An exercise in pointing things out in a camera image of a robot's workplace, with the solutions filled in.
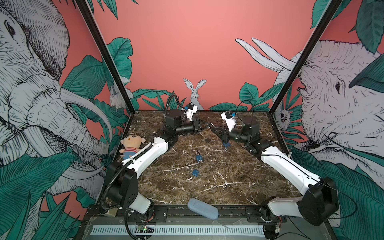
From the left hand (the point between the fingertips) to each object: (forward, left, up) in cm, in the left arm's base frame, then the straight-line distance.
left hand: (212, 123), depth 70 cm
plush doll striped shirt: (+6, +47, -26) cm, 54 cm away
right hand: (0, -1, -4) cm, 4 cm away
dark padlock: (+12, -1, -33) cm, 36 cm away
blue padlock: (+7, -14, -33) cm, 37 cm away
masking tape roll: (-31, +48, -27) cm, 64 cm away
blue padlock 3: (-11, +8, -33) cm, 36 cm away
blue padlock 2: (-2, +6, -33) cm, 34 cm away
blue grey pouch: (-31, +4, -31) cm, 44 cm away
